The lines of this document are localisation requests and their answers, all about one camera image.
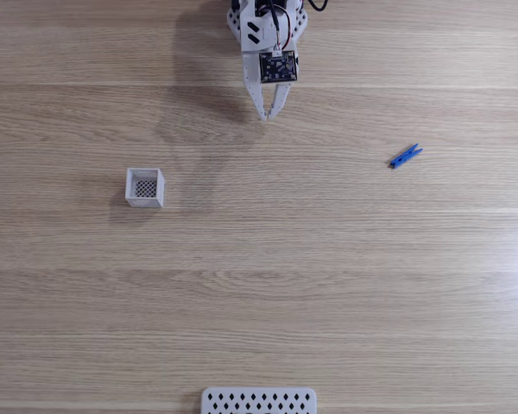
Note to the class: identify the blue clothes peg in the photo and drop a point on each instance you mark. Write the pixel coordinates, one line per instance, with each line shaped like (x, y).
(406, 156)

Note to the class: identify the small white crate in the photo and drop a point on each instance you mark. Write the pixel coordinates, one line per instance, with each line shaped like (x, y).
(144, 188)

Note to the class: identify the white perforated plate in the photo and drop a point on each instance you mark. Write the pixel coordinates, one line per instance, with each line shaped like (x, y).
(259, 401)

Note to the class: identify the black camera circuit board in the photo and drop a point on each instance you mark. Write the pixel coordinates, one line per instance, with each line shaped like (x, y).
(278, 67)

